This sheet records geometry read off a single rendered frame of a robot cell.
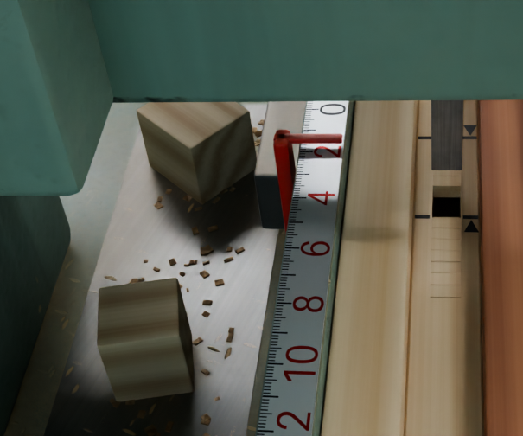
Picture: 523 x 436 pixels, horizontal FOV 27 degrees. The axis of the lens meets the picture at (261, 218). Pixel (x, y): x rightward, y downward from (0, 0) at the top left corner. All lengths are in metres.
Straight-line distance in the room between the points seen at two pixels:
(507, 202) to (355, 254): 0.05
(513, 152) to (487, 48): 0.08
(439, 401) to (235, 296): 0.23
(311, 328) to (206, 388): 0.19
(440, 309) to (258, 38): 0.09
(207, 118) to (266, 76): 0.26
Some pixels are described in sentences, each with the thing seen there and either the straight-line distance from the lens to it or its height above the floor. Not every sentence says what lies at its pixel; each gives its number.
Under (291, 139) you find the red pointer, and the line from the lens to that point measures 0.33.
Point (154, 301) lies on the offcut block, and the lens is 0.45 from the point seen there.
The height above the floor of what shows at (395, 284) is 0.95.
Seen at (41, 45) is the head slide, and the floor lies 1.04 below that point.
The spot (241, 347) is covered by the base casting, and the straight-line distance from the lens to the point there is 0.48.
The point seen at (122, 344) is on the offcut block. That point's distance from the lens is 0.44.
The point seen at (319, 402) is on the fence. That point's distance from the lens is 0.27.
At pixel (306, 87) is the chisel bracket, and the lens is 0.27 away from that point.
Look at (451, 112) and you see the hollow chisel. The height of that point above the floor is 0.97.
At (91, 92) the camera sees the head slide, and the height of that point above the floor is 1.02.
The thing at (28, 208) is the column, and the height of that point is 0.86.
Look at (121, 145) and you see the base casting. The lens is 0.59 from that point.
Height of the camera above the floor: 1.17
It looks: 45 degrees down
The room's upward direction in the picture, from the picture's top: 9 degrees counter-clockwise
